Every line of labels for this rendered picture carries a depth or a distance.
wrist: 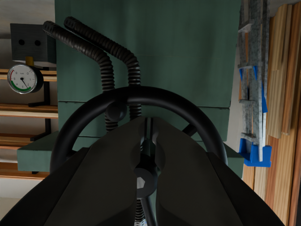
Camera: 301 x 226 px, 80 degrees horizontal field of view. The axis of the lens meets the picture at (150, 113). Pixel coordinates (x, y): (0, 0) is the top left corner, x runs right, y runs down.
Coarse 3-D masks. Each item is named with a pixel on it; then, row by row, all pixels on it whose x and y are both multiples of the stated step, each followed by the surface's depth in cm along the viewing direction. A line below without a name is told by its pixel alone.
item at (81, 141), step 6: (78, 138) 47; (84, 138) 47; (90, 138) 47; (96, 138) 47; (78, 144) 47; (84, 144) 47; (90, 144) 47; (150, 144) 47; (204, 144) 47; (78, 150) 47; (150, 150) 47
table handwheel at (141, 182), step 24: (96, 96) 27; (120, 96) 27; (144, 96) 27; (168, 96) 27; (72, 120) 27; (192, 120) 27; (72, 144) 28; (144, 144) 40; (216, 144) 28; (144, 168) 27; (144, 192) 27
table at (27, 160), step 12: (36, 144) 51; (48, 144) 52; (24, 156) 47; (36, 156) 47; (48, 156) 47; (228, 156) 48; (240, 156) 48; (24, 168) 48; (36, 168) 48; (48, 168) 48; (240, 168) 48
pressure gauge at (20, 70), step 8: (16, 64) 38; (24, 64) 38; (32, 64) 40; (8, 72) 38; (16, 72) 38; (24, 72) 38; (32, 72) 38; (40, 72) 41; (8, 80) 38; (16, 80) 39; (24, 80) 39; (32, 80) 39; (40, 80) 40; (16, 88) 39; (24, 88) 39; (32, 88) 39; (40, 88) 41
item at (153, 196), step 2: (156, 188) 39; (156, 190) 39; (154, 192) 39; (152, 194) 39; (154, 194) 39; (150, 196) 39; (152, 196) 39; (154, 196) 39; (150, 198) 39; (152, 198) 39; (154, 198) 39; (152, 200) 39; (154, 200) 39; (152, 202) 39; (154, 202) 39; (152, 204) 39; (154, 204) 39; (152, 206) 39; (154, 206) 39; (154, 208) 39; (154, 210) 39; (154, 212) 39; (154, 214) 39
